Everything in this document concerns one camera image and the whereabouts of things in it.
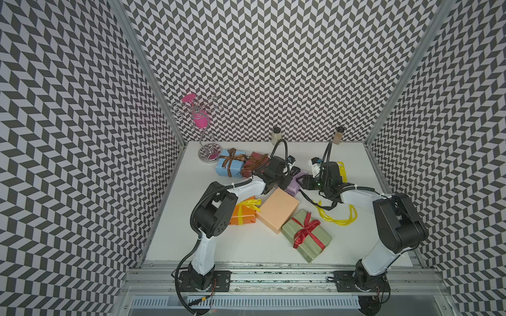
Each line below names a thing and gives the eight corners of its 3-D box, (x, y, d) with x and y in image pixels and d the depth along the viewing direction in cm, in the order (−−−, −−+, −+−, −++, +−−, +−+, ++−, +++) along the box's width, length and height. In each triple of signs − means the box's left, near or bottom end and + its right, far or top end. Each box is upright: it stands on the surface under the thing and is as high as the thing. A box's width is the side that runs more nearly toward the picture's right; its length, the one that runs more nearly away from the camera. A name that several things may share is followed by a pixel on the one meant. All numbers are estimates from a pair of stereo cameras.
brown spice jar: (332, 145, 121) (338, 132, 112) (331, 140, 124) (336, 126, 115) (339, 145, 121) (345, 132, 112) (337, 140, 124) (343, 126, 115)
